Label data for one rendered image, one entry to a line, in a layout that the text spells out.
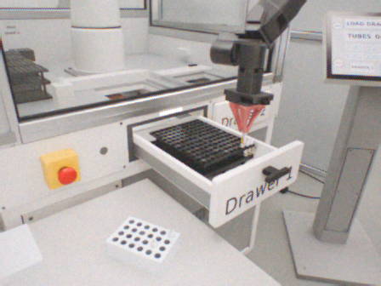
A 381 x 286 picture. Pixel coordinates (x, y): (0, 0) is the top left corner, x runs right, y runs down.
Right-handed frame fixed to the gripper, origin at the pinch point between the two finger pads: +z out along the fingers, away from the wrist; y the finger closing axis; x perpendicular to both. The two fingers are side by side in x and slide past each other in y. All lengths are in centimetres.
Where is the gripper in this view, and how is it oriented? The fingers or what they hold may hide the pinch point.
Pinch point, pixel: (243, 128)
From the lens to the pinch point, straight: 73.0
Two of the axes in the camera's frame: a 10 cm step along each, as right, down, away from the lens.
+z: -0.4, 9.3, 3.6
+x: 8.2, -1.8, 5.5
